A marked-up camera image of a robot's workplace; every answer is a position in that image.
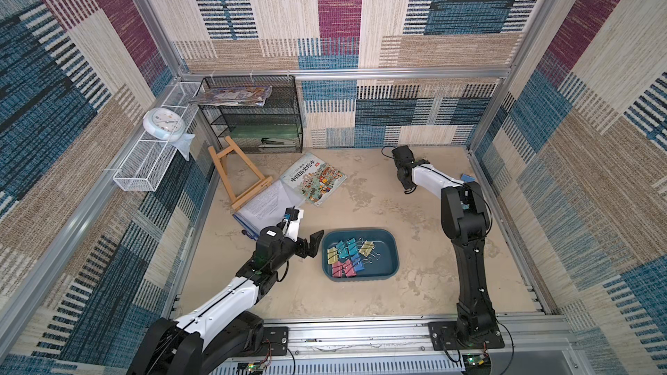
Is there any pink binder clip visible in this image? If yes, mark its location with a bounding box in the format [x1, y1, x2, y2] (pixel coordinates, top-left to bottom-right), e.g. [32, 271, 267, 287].
[342, 260, 357, 278]
[331, 262, 344, 278]

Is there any wooden tabletop easel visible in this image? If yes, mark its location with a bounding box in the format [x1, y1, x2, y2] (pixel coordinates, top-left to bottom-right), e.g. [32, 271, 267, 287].
[208, 136, 274, 212]

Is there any white wire wall basket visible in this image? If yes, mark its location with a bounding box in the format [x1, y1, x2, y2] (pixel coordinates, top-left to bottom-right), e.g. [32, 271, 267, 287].
[113, 82, 201, 192]

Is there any yellow binder clip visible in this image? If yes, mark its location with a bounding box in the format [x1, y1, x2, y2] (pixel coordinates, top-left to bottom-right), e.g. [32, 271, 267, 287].
[327, 247, 339, 265]
[359, 241, 380, 259]

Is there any black stapler on shelf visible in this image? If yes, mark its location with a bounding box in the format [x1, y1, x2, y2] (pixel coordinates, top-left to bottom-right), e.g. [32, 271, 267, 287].
[261, 137, 296, 148]

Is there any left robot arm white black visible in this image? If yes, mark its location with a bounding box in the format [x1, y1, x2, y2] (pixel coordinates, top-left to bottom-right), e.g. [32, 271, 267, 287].
[127, 227, 324, 374]

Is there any teal plastic storage box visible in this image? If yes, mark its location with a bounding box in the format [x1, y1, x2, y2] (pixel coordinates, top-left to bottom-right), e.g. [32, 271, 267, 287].
[321, 228, 400, 282]

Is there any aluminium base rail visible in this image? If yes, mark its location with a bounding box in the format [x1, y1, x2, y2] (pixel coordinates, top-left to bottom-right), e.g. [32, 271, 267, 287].
[218, 315, 501, 375]

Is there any colourful Chinese history picture book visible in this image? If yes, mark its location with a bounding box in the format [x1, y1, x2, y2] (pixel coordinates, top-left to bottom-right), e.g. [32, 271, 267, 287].
[281, 153, 347, 207]

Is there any magazine on rack top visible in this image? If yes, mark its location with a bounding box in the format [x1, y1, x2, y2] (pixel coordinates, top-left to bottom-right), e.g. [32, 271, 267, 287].
[189, 86, 273, 107]

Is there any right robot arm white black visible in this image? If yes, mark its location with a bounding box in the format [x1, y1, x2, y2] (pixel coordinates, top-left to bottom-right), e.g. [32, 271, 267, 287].
[391, 146, 505, 352]

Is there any white round clock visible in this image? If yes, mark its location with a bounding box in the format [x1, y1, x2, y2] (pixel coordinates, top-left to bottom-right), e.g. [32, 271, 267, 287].
[142, 107, 186, 142]

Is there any teal binder clip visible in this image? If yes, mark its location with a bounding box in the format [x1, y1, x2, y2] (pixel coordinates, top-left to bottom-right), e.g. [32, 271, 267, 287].
[336, 241, 349, 260]
[347, 239, 359, 257]

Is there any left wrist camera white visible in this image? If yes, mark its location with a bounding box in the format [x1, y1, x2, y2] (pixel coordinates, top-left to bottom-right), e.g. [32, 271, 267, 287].
[281, 207, 304, 242]

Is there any clear mesh document pouch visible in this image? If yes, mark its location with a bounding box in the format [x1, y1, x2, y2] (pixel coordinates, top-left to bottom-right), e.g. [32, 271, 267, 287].
[233, 180, 305, 241]

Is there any black mesh shelf rack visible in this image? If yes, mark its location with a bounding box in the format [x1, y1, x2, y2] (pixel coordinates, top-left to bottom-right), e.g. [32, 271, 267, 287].
[198, 75, 304, 154]

